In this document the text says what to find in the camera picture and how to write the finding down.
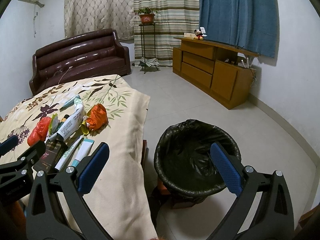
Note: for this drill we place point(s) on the black metal plant stand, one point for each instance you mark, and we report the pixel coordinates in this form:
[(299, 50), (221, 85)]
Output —
[(147, 30)]

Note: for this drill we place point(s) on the dark green bottle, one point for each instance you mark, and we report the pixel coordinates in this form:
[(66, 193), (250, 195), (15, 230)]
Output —
[(62, 121)]

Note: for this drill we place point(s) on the Mickey Mouse plush toy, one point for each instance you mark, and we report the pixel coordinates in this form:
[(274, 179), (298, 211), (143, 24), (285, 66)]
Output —
[(198, 34)]

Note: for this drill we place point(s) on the small box on cabinet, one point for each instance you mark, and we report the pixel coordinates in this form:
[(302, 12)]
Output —
[(189, 35)]

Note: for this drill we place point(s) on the white teal small tube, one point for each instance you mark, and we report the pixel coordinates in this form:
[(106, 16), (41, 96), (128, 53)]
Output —
[(83, 151)]

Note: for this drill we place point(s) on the blue medicine sachet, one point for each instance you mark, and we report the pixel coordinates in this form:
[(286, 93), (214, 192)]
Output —
[(69, 103)]

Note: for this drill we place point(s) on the yellow snack wrapper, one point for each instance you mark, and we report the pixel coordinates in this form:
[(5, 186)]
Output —
[(85, 125)]

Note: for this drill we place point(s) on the blue curtain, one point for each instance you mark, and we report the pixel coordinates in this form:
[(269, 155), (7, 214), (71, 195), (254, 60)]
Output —
[(251, 25)]

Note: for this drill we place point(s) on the yellow green wrapper bundle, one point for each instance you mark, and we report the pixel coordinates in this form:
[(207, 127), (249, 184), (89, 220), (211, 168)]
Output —
[(54, 123)]

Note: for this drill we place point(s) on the orange plastic bag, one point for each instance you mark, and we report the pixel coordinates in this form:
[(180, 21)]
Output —
[(98, 117)]

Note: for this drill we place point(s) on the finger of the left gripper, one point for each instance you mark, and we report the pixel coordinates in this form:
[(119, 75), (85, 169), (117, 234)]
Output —
[(19, 173), (8, 145)]

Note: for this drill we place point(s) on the striped cloth on stand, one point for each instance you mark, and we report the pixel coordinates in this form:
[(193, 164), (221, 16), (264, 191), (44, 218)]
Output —
[(153, 62)]

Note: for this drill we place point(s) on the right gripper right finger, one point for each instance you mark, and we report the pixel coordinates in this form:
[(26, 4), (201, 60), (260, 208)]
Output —
[(262, 208)]

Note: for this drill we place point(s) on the white green printed tube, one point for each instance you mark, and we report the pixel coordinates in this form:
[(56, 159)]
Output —
[(72, 123)]

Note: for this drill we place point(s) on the dark brown leather sofa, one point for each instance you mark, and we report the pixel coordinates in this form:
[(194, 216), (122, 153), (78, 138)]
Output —
[(92, 54)]

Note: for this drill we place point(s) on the potted green plant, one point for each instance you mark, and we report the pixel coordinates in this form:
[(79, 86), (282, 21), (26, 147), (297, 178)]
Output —
[(146, 14)]

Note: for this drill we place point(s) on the floral beige tablecloth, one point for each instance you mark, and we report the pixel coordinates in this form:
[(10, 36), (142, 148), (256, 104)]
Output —
[(118, 198)]

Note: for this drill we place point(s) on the white green toothpaste tube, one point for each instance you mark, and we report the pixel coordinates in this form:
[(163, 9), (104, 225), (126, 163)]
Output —
[(65, 157)]

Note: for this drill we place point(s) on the red plastic bag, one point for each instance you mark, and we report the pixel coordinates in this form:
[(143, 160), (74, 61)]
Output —
[(39, 133)]

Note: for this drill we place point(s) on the beige patterned curtain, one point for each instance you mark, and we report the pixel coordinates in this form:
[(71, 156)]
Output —
[(83, 16)]

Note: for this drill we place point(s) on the black lined trash bin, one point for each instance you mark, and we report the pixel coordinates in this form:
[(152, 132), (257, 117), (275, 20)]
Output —
[(183, 163)]

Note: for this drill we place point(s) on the striped curtain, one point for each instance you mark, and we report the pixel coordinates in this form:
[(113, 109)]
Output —
[(176, 18)]

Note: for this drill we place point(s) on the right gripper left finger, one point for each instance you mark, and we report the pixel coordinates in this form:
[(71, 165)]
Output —
[(45, 217)]

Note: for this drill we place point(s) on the wooden TV cabinet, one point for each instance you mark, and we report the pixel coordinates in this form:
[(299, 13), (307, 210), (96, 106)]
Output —
[(222, 71)]

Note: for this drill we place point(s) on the black rectangular box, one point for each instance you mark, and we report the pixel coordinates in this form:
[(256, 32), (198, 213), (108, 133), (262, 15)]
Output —
[(54, 151)]

